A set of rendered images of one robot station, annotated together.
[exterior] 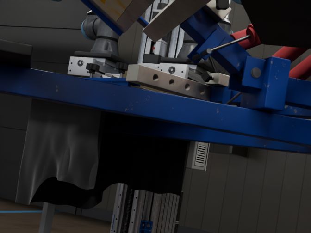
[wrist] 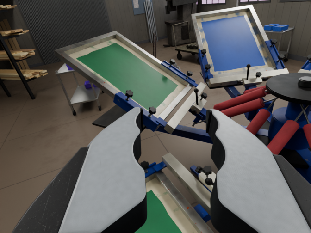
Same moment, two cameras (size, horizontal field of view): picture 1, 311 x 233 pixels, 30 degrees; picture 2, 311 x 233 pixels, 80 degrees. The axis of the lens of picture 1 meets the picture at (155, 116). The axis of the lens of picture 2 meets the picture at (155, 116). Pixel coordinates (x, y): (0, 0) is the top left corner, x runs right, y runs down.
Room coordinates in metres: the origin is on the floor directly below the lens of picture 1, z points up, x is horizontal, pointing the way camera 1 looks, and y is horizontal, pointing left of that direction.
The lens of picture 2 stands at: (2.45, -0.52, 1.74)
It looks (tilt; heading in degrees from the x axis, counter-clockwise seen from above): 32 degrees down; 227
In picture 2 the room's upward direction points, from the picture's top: 9 degrees counter-clockwise
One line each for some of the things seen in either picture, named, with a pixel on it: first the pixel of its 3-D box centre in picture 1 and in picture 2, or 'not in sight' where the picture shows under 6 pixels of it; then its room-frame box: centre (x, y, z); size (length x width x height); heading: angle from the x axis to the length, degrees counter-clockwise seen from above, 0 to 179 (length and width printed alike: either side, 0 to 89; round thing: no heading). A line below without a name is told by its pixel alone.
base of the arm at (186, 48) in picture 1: (193, 53); not in sight; (2.73, -0.13, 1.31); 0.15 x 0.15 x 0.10
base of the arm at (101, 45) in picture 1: (105, 47); not in sight; (2.96, 0.31, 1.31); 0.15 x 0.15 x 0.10
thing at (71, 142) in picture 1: (59, 155); not in sight; (2.13, 0.32, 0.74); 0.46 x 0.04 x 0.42; 42
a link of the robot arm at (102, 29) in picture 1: (108, 26); not in sight; (2.96, 0.31, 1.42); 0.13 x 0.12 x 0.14; 37
